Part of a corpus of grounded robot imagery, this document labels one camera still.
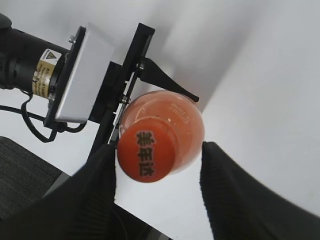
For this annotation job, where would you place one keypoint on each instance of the orange bottle cap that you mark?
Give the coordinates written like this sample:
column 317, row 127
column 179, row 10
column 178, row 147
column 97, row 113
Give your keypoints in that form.
column 148, row 150

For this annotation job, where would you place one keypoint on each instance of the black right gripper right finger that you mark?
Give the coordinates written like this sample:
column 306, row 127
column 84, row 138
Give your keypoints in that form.
column 241, row 208

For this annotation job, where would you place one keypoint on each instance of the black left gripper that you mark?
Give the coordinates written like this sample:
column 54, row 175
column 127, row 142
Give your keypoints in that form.
column 119, row 81

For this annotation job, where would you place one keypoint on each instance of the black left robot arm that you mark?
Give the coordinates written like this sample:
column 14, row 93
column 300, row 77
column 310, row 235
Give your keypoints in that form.
column 33, row 66

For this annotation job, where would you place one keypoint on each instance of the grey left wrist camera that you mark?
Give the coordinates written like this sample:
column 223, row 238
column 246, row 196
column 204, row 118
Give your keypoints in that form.
column 81, row 78

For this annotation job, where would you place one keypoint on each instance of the black mesh chair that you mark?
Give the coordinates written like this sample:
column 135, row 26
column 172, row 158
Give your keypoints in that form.
column 24, row 177

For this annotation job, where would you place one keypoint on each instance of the orange soda plastic bottle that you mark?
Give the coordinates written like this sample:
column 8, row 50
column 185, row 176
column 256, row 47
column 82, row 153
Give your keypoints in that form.
column 176, row 110

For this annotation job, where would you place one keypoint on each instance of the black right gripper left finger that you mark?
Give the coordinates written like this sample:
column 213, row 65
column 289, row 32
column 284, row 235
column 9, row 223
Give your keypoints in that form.
column 79, row 209

